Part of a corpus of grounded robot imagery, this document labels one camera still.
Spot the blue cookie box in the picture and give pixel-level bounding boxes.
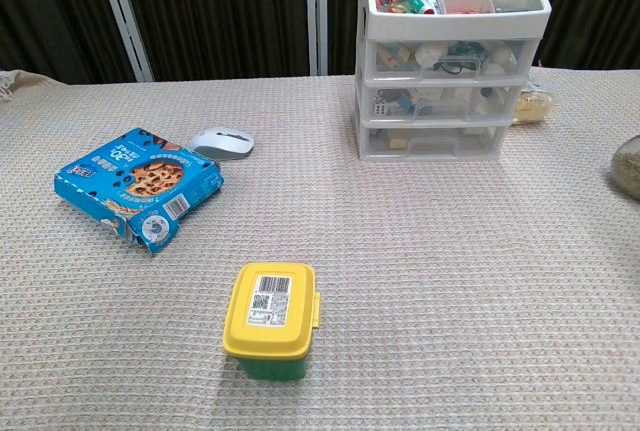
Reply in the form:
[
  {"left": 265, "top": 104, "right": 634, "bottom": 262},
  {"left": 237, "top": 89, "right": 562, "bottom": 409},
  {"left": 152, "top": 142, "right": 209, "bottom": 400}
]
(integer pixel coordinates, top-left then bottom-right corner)
[{"left": 53, "top": 127, "right": 225, "bottom": 255}]

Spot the white plastic drawer organizer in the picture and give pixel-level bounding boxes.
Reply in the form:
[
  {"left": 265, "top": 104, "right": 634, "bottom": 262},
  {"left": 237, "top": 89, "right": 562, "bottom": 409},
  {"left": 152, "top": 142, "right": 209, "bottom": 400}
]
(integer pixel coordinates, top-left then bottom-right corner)
[{"left": 353, "top": 0, "right": 553, "bottom": 161}]

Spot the white computer mouse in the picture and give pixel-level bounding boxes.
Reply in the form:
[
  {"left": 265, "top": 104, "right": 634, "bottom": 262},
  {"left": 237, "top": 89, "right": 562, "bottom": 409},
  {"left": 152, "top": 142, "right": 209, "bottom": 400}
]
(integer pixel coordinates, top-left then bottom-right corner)
[{"left": 187, "top": 127, "right": 255, "bottom": 161}]

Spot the beige woven tablecloth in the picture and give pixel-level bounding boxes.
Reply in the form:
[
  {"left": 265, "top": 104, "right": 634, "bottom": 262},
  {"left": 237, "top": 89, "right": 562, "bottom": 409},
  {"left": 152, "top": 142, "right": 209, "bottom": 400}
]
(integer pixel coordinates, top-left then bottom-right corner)
[{"left": 0, "top": 66, "right": 640, "bottom": 431}]

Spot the yellow-lid green container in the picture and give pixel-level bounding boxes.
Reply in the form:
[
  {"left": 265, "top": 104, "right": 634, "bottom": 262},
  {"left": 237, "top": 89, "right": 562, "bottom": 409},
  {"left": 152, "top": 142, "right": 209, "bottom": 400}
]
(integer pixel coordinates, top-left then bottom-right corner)
[{"left": 222, "top": 260, "right": 324, "bottom": 382}]

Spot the black pleated screen curtain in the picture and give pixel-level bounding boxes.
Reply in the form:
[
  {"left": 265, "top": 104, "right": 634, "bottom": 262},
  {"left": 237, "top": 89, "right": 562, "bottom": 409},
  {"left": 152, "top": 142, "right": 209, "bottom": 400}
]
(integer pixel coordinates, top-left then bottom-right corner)
[{"left": 0, "top": 0, "right": 640, "bottom": 85}]

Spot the beige snack bag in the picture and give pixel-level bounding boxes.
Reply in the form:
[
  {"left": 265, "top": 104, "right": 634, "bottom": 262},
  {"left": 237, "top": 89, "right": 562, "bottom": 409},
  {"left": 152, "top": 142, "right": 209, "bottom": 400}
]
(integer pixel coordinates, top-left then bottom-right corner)
[{"left": 509, "top": 81, "right": 555, "bottom": 126}]

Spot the grey screen frame post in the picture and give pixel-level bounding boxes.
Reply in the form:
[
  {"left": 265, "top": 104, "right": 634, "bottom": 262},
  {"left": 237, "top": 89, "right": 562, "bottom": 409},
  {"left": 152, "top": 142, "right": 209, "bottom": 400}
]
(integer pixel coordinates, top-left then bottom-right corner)
[
  {"left": 304, "top": 0, "right": 330, "bottom": 77},
  {"left": 91, "top": 0, "right": 155, "bottom": 83}
]

